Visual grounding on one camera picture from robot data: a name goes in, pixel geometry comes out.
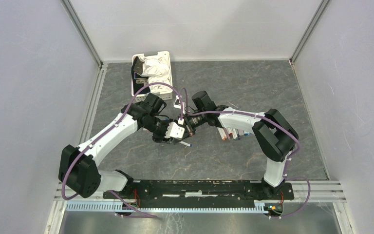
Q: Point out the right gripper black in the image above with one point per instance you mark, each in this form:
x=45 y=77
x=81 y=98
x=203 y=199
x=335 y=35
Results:
x=186 y=122

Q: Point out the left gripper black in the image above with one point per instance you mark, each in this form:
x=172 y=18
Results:
x=161 y=139

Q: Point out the orange cap marker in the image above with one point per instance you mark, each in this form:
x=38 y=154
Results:
x=222 y=134

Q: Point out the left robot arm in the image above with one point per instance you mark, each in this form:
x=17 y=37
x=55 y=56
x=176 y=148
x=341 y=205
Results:
x=79 y=164

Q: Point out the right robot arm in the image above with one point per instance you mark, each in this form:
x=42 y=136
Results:
x=277 y=139

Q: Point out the black printed shirt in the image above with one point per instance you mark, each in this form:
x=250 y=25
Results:
x=137 y=81

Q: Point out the white crumpled cloth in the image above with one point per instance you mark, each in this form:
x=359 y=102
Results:
x=157 y=68

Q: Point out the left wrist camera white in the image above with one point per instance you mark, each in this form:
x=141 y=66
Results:
x=174 y=130

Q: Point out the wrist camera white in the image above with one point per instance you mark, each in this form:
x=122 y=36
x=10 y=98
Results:
x=174 y=130
x=178 y=102

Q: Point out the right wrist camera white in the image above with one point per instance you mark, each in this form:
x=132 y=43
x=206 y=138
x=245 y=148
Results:
x=178 y=102

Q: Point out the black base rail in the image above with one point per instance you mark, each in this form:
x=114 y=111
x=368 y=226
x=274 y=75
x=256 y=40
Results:
x=203 y=193

